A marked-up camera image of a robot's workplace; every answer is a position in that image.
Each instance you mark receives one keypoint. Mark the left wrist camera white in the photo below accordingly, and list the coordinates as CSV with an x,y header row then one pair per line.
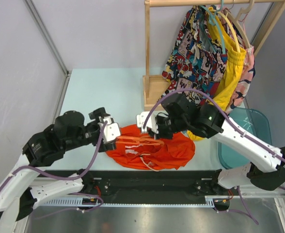
x,y
110,129

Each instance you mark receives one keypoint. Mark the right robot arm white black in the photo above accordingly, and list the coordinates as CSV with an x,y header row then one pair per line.
x,y
266,167

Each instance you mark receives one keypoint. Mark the beige plastic hanger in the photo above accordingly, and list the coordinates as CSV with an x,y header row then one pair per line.
x,y
243,35

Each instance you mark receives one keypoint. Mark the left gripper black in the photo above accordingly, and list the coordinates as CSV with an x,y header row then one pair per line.
x,y
96,115

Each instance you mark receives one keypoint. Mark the teal plastic basket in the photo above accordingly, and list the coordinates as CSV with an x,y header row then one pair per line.
x,y
254,122

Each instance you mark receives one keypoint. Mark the yellow plastic hanger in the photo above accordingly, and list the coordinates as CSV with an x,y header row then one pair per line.
x,y
231,29

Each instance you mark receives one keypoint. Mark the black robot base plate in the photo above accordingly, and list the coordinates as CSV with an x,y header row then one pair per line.
x,y
156,188

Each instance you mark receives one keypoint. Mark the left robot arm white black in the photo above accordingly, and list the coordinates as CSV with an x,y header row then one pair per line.
x,y
29,182

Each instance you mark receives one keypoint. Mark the yellow shorts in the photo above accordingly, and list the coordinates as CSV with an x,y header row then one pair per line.
x,y
235,63

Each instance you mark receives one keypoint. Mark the aluminium frame rail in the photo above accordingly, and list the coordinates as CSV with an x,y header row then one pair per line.
x,y
248,190

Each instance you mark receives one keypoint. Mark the aluminium corner post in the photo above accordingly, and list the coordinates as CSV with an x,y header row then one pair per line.
x,y
49,41

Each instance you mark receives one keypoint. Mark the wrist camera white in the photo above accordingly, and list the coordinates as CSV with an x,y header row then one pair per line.
x,y
110,129
147,125

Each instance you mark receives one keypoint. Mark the orange plastic hanger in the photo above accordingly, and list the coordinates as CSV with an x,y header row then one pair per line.
x,y
143,140

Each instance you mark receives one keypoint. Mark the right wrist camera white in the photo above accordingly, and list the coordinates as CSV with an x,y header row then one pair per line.
x,y
147,125

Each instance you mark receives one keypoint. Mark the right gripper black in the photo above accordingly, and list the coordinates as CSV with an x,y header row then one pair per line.
x,y
160,134

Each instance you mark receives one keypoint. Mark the orange shorts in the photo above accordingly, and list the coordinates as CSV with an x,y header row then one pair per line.
x,y
174,154

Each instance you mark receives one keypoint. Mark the teal plastic hanger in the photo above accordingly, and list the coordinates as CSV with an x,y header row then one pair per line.
x,y
213,21

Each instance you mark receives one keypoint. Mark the white cable duct strip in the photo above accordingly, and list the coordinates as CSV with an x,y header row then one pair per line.
x,y
85,203

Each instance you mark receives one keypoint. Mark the comic print shorts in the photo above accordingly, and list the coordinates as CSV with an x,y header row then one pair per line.
x,y
196,60

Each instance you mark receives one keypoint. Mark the wooden clothes rack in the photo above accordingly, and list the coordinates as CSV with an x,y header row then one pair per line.
x,y
154,85

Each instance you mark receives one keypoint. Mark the pink patterned shorts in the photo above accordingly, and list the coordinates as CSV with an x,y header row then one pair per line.
x,y
246,77

